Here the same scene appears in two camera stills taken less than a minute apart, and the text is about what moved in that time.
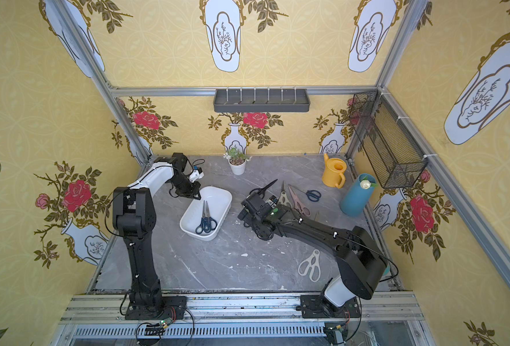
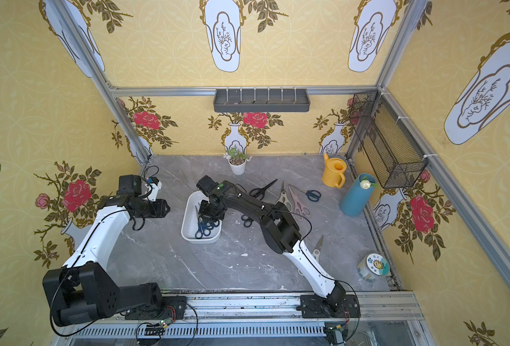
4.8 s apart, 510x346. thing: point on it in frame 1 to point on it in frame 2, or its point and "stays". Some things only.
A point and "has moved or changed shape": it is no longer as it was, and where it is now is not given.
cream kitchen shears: [284, 198] stays
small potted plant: [237, 160] stays
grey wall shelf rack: [261, 100] stays
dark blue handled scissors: [209, 223] has moved or changed shape
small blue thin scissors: [313, 195] stays
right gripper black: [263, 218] to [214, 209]
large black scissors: [263, 189] stays
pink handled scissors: [298, 205] stays
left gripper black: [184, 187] to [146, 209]
